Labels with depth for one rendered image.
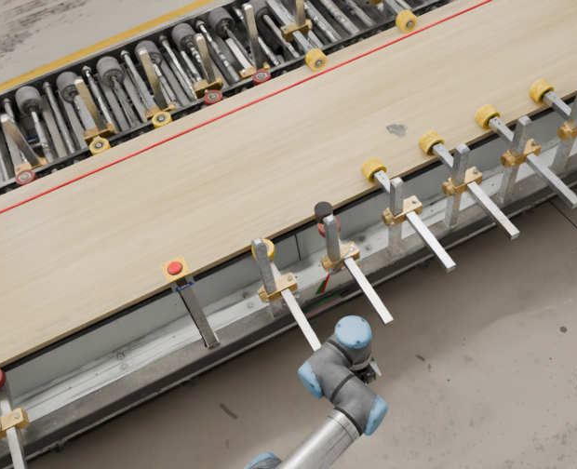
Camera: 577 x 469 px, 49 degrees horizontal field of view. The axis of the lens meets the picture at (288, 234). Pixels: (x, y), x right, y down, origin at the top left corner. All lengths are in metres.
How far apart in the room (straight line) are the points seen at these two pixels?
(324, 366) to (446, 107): 1.39
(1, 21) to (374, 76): 3.38
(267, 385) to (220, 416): 0.25
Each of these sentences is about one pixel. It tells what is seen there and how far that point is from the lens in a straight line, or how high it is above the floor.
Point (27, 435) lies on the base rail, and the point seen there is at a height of 0.70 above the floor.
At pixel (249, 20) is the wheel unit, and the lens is 2.82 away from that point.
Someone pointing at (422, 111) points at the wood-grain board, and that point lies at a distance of 2.64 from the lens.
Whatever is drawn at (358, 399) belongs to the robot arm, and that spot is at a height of 1.30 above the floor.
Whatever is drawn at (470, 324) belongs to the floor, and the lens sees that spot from 3.12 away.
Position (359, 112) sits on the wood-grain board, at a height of 0.90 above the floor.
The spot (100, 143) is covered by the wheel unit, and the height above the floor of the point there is 0.90.
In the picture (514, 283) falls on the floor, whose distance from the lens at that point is 3.26.
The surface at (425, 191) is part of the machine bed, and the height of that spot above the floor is 0.68.
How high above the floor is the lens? 2.78
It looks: 55 degrees down
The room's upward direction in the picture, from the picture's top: 12 degrees counter-clockwise
